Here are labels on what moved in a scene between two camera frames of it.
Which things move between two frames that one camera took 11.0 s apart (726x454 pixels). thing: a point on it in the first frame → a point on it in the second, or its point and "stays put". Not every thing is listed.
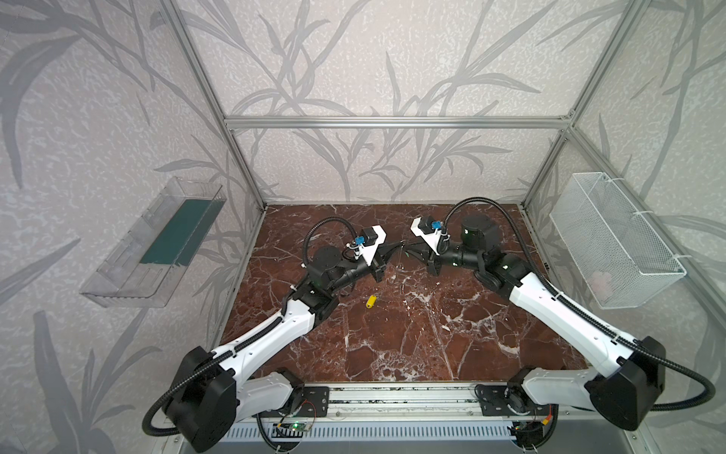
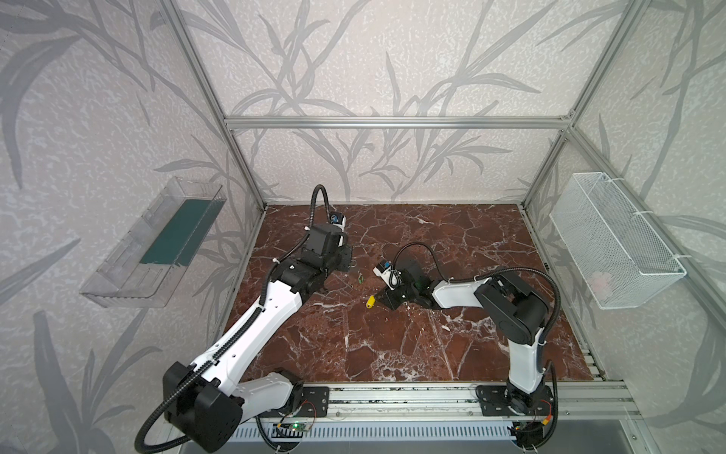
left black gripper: [373, 263] → [343, 258]
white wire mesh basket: [621, 260] stays put
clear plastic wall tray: [146, 268] stays put
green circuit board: [297, 426] stays put
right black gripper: [429, 258] → [394, 291]
